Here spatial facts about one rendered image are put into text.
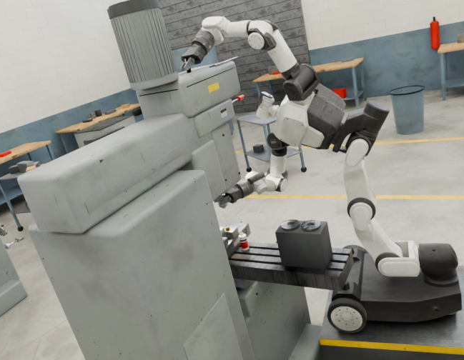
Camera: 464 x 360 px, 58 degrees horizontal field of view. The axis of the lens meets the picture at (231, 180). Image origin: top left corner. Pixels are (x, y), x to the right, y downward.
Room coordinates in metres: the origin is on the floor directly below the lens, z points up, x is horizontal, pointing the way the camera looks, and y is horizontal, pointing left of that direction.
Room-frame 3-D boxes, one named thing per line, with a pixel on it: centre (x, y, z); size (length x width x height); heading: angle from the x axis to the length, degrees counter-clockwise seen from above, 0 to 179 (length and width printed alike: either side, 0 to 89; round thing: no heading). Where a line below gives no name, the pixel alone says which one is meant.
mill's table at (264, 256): (1.98, 0.09, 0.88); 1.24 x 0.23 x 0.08; 56
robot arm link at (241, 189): (2.01, -0.01, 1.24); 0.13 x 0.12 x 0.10; 32
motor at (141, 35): (1.76, 0.21, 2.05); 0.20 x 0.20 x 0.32
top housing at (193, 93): (1.95, 0.08, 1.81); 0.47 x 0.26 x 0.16; 146
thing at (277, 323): (1.98, 0.06, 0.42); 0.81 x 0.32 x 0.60; 146
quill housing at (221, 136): (1.96, 0.08, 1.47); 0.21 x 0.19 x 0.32; 56
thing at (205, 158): (1.80, 0.18, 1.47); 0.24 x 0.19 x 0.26; 56
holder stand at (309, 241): (1.73, -0.26, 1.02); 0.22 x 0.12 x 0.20; 58
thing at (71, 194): (1.55, 0.35, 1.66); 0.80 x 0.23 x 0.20; 146
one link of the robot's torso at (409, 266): (1.92, -0.78, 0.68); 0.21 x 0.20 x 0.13; 66
